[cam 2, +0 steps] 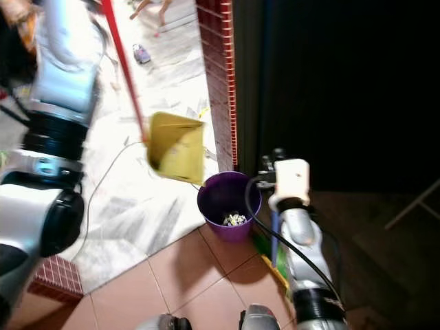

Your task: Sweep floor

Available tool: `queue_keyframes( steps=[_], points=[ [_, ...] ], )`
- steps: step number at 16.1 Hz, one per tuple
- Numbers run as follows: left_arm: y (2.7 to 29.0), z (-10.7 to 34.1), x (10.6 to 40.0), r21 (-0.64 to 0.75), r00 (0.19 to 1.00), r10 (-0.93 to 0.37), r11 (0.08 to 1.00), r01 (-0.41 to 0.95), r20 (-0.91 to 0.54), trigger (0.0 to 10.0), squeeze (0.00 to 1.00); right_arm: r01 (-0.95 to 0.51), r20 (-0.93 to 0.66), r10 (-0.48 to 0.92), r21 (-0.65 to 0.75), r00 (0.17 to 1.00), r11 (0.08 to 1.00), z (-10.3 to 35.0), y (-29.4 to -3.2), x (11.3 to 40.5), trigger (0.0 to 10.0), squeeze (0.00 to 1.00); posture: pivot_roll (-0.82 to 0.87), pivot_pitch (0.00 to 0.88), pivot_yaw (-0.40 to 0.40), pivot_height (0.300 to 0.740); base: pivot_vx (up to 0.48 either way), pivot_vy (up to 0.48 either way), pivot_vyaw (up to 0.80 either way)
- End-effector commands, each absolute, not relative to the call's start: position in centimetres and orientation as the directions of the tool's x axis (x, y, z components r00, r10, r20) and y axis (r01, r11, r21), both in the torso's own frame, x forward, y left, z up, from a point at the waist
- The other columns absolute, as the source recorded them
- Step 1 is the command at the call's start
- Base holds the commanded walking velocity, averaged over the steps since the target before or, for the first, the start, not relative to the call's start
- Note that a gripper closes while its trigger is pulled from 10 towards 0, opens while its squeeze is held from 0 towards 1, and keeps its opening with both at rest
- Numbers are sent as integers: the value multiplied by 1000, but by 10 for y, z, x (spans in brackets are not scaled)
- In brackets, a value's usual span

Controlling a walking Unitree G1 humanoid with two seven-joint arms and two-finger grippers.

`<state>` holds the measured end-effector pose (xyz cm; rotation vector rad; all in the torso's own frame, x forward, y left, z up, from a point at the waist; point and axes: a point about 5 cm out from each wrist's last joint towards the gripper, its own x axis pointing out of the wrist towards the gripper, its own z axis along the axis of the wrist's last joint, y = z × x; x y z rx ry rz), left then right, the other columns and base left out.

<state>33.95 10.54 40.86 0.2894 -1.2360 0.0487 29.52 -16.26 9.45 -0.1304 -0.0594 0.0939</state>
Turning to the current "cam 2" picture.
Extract blue handled green bristle broom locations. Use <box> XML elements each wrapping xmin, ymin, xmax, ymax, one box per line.
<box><xmin>251</xmin><ymin>206</ymin><xmax>295</xmax><ymax>293</ymax></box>

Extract yellow-green dustpan red handle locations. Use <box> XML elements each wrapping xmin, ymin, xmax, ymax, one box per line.
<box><xmin>100</xmin><ymin>0</ymin><xmax>208</xmax><ymax>186</ymax></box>

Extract small blue floor item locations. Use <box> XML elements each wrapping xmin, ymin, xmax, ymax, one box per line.
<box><xmin>133</xmin><ymin>43</ymin><xmax>152</xmax><ymax>65</ymax></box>

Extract crumpled paper scraps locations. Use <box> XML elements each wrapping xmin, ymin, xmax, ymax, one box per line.
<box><xmin>223</xmin><ymin>213</ymin><xmax>248</xmax><ymax>227</ymax></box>

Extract purple plastic waste bin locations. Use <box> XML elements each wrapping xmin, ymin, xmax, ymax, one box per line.
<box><xmin>197</xmin><ymin>171</ymin><xmax>262</xmax><ymax>243</ymax></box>

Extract grey robot right foot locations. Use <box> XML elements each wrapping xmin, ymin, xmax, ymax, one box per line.
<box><xmin>239</xmin><ymin>305</ymin><xmax>283</xmax><ymax>330</ymax></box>

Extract grey robot foot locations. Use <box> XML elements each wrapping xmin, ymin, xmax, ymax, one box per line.
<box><xmin>239</xmin><ymin>305</ymin><xmax>283</xmax><ymax>330</ymax></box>
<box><xmin>136</xmin><ymin>313</ymin><xmax>192</xmax><ymax>330</ymax></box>

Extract grey robot left foot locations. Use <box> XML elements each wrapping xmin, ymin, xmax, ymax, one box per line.
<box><xmin>136</xmin><ymin>313</ymin><xmax>192</xmax><ymax>330</ymax></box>

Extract person bare feet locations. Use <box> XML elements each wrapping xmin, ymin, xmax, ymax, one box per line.
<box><xmin>129</xmin><ymin>0</ymin><xmax>176</xmax><ymax>28</ymax></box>

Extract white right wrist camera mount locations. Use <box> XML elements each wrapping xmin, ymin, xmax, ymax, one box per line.
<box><xmin>268</xmin><ymin>158</ymin><xmax>311</xmax><ymax>210</ymax></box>

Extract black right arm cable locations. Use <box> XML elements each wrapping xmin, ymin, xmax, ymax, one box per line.
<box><xmin>244</xmin><ymin>175</ymin><xmax>344</xmax><ymax>303</ymax></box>

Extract thin white floor cable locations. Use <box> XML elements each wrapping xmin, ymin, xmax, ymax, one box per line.
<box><xmin>72</xmin><ymin>141</ymin><xmax>149</xmax><ymax>262</ymax></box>

